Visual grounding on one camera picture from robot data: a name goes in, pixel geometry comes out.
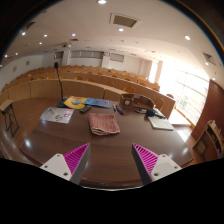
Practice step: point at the rows of wooden auditorium seats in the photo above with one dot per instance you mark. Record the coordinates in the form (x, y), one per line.
(83, 88)

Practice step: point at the white printed magazine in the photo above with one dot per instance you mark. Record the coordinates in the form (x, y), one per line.
(61, 116)

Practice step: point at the square ceiling vent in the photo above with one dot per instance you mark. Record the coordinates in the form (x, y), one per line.
(124, 20)

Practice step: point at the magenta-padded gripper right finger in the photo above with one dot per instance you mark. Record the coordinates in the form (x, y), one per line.
(146, 160)

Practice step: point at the wooden shelf unit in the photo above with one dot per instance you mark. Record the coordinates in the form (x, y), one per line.
(213, 140)

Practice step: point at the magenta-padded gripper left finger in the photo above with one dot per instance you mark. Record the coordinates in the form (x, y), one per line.
(76, 158)

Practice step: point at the red marker pen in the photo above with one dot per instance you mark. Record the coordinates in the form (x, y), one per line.
(118, 109)

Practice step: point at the yellow highlighter pen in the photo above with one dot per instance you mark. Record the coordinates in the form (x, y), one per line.
(53, 110)

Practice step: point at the blue booklet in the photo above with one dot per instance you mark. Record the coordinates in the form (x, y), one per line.
(98, 102)

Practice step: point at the black metal frame stand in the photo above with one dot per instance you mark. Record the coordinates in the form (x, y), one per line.
(6, 106)

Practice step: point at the red white checked towel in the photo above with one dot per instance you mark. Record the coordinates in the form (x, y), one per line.
(103, 123)

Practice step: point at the black remote control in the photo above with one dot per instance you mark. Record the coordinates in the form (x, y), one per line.
(85, 109)

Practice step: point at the blue marker pen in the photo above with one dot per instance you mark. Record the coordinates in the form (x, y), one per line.
(114, 108)
(121, 111)

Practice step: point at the yellow booklet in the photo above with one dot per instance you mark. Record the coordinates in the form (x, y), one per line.
(75, 102)

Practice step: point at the black marker pen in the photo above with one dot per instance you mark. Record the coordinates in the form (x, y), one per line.
(140, 111)

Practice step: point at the black gooseneck desk microphone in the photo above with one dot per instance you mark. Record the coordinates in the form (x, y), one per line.
(62, 103)

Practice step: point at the wooden desk organizer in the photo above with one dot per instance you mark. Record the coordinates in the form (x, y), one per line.
(126, 101)

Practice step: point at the ceiling projector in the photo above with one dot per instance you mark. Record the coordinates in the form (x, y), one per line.
(67, 44)

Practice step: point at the white notepad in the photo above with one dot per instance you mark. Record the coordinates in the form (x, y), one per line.
(160, 123)

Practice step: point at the round ceiling lights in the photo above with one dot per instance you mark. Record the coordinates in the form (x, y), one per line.
(120, 29)

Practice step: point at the small black device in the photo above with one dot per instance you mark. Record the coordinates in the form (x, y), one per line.
(150, 113)

